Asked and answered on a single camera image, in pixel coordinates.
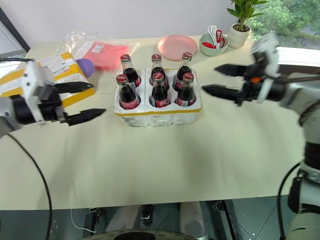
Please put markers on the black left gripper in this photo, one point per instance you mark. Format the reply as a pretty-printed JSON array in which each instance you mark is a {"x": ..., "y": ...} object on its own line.
[{"x": 50, "y": 108}]

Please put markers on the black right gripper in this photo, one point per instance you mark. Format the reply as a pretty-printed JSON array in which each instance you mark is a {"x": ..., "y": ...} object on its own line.
[{"x": 250, "y": 92}]

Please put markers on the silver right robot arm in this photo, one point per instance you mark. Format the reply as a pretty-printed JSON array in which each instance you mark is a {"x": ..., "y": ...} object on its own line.
[{"x": 311, "y": 120}]

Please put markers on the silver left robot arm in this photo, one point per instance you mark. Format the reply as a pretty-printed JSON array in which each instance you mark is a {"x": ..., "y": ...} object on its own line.
[{"x": 6, "y": 125}]

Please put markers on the yellow taped cardboard box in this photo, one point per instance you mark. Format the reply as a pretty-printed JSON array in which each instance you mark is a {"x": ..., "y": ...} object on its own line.
[{"x": 67, "y": 72}]

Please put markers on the glass cola bottle red cap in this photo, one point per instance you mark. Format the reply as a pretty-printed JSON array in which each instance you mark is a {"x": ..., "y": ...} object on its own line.
[
  {"x": 160, "y": 96},
  {"x": 127, "y": 97},
  {"x": 184, "y": 66},
  {"x": 157, "y": 63},
  {"x": 186, "y": 95},
  {"x": 128, "y": 72}
]

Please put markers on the white foam crate yellow tape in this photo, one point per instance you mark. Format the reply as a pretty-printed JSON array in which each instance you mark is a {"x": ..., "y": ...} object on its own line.
[{"x": 157, "y": 116}]

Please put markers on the pale green bowl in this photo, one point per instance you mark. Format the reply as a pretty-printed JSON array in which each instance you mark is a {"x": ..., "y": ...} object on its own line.
[{"x": 212, "y": 51}]

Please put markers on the purple rounded object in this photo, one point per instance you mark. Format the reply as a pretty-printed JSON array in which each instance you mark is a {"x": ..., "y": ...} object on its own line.
[{"x": 86, "y": 67}]

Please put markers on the red spoon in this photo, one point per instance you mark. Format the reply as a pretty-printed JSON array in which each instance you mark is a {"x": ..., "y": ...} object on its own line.
[{"x": 207, "y": 45}]

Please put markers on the white ribbed plant pot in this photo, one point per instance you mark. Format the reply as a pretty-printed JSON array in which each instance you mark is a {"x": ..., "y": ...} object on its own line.
[{"x": 237, "y": 38}]

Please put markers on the white whisk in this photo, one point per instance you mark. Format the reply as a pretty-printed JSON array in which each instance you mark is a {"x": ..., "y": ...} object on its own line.
[{"x": 213, "y": 32}]

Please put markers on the red folded cloth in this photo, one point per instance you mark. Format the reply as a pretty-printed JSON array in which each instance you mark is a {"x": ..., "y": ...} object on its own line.
[{"x": 107, "y": 55}]

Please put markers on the pink round plate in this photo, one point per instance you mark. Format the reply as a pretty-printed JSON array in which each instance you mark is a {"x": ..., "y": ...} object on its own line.
[{"x": 176, "y": 46}]

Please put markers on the green leafy plant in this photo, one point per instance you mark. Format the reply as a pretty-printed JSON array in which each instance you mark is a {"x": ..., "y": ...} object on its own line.
[{"x": 243, "y": 10}]

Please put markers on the white window sill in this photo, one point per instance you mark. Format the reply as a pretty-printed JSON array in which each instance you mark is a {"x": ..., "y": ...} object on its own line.
[{"x": 300, "y": 56}]

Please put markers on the grey cylinder under table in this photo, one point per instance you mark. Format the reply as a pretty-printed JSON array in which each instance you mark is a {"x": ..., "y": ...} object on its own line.
[
  {"x": 191, "y": 217},
  {"x": 123, "y": 217}
]

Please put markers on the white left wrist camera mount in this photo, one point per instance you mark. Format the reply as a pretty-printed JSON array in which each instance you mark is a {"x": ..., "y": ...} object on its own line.
[{"x": 31, "y": 75}]

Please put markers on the dark window frame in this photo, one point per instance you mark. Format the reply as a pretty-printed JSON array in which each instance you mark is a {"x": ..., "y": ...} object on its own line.
[{"x": 15, "y": 30}]

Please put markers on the black table frame bracket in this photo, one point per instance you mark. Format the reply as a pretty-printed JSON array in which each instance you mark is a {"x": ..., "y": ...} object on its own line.
[{"x": 93, "y": 217}]

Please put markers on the black table frame leg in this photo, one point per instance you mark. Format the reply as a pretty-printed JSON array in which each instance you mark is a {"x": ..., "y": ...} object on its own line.
[{"x": 230, "y": 220}]

